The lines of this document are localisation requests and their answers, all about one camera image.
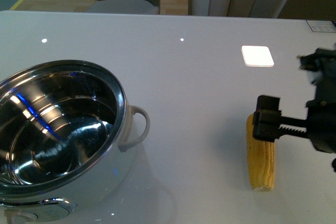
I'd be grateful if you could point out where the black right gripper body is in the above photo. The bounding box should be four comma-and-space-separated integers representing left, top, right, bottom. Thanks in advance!
278, 42, 336, 174

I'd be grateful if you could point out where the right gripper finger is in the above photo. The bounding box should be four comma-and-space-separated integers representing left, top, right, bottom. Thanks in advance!
256, 95, 280, 111
253, 110, 281, 143

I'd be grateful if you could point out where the yellow corn cob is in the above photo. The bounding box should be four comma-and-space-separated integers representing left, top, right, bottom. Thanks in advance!
246, 114, 275, 191

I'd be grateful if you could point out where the stainless steel cooking pot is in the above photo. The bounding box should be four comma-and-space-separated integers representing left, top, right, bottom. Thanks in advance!
1, 60, 150, 223

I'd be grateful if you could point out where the table label sticker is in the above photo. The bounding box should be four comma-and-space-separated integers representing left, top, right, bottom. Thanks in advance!
306, 20, 335, 33

